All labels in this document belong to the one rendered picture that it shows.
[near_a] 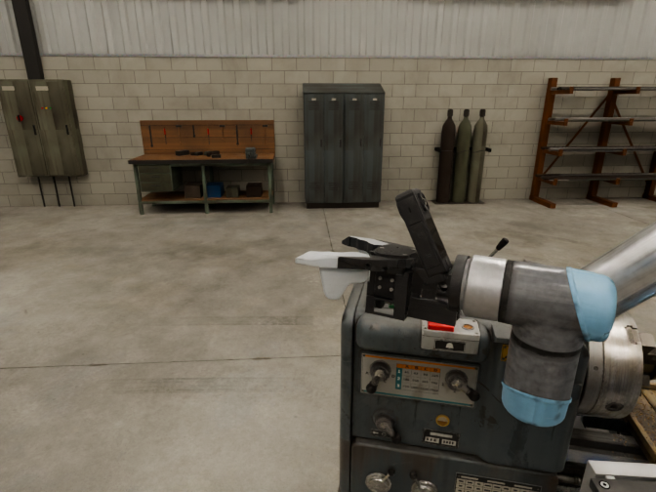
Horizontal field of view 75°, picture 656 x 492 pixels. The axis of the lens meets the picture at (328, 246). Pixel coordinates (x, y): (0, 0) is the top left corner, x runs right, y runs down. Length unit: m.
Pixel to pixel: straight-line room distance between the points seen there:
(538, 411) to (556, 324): 0.11
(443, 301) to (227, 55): 7.27
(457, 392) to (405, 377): 0.14
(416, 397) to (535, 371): 0.69
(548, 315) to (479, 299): 0.07
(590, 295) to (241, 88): 7.31
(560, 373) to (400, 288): 0.20
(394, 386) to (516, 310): 0.72
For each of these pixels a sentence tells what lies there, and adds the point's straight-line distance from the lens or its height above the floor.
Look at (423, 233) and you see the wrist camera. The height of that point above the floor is 1.62.
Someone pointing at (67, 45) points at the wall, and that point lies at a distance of 8.49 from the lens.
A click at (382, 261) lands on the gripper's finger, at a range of 0.52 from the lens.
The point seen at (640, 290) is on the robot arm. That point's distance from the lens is 0.65.
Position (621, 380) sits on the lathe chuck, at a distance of 1.33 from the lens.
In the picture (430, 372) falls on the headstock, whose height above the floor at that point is 1.11.
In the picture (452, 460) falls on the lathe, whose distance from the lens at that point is 1.33.
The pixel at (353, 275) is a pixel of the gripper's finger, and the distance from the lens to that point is 0.54.
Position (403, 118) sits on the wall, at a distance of 7.79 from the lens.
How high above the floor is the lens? 1.78
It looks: 19 degrees down
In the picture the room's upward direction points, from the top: straight up
